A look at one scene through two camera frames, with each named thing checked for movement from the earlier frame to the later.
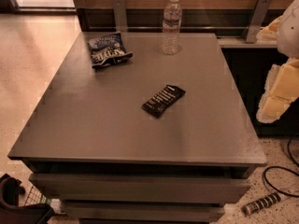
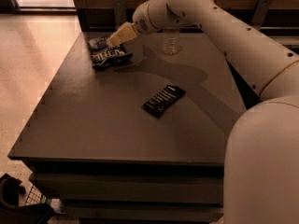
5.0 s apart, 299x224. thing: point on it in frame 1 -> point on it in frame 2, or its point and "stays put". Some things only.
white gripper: (290, 35) -> (140, 20)
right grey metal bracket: (263, 4) stays put
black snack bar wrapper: (163, 100) stays put
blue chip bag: (107, 49) stays put
